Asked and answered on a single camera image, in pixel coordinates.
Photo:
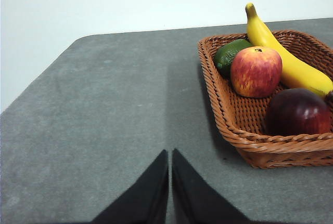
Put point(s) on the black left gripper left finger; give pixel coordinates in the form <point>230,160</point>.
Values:
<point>145,198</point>

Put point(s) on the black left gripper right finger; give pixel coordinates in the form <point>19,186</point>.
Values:
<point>197,198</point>

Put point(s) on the dark purple plum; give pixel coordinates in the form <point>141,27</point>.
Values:
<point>296,113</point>

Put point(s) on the brown wicker basket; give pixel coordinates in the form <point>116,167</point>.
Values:
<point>234,120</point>

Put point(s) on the red and yellow apple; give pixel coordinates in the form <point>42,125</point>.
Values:
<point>256,72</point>

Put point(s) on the green fruit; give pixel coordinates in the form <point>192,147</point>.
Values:
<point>229,55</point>

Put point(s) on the yellow banana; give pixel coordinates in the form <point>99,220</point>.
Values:
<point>281,57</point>

